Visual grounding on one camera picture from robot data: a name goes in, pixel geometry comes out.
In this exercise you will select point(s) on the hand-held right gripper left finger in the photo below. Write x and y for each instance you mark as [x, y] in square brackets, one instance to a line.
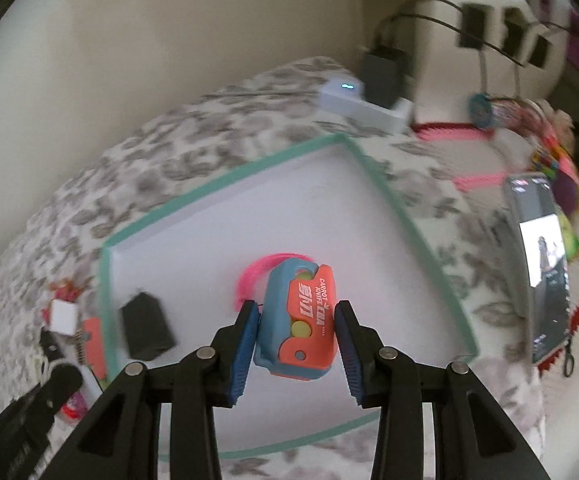
[242, 347]

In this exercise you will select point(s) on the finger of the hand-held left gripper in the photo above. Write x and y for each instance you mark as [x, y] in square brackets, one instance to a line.
[44, 405]

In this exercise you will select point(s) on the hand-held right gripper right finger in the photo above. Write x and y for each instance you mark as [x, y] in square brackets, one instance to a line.
[350, 355]

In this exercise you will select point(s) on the orange and blue toy knife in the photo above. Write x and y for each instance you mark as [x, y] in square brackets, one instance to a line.
[309, 310]

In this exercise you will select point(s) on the white tray with teal rim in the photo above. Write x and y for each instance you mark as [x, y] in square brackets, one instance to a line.
[269, 210]

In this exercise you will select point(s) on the pink purple tube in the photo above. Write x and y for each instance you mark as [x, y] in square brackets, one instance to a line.
[72, 406]

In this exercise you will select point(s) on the pale plastic piece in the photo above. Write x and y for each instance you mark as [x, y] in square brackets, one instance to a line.
[90, 385]

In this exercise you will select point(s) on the small black object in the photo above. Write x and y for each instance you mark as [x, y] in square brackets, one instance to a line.
[50, 342]

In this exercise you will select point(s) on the red plastic piece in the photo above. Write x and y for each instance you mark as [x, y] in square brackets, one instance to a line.
[95, 350]

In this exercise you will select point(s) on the black box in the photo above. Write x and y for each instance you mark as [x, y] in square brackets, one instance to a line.
[147, 327]

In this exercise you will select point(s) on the small red trinket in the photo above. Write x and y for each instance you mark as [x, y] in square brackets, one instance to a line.
[69, 291]

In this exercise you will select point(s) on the grey floral bedsheet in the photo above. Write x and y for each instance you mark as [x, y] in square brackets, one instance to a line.
[169, 150]

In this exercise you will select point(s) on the smartphone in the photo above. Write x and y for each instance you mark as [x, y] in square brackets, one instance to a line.
[537, 220]

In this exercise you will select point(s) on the white power bank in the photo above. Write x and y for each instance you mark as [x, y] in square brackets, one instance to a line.
[349, 102]

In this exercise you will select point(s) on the teal round tag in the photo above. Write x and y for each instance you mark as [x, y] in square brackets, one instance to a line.
[480, 108]

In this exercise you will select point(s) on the black power adapter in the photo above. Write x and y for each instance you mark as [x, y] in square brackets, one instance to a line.
[382, 77]

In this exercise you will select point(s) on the pile of colourful trinkets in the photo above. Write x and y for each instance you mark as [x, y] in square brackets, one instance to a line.
[554, 160]

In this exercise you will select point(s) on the white shelf unit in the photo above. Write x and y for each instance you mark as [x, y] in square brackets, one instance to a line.
[439, 35]

